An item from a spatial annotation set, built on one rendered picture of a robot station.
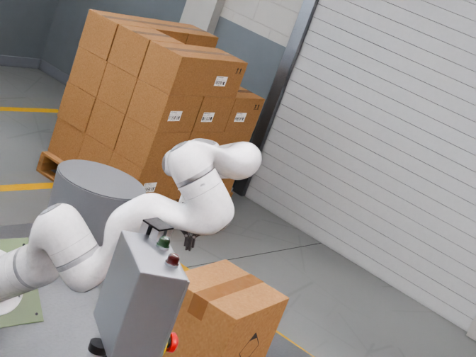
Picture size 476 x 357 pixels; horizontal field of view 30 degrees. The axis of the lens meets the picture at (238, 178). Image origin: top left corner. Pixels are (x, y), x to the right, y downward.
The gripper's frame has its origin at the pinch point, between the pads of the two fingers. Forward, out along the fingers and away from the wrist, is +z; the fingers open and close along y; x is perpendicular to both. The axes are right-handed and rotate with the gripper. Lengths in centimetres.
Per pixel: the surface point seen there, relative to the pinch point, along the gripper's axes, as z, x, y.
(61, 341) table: 26.1, -26.2, -28.0
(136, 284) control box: -33, -103, 6
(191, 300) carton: 5.4, -26.3, 6.5
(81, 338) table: 27.1, -20.6, -23.7
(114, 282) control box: -28, -94, 0
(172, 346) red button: -19, -97, 13
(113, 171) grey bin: 47, 186, -70
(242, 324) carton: 8.1, -28.2, 21.2
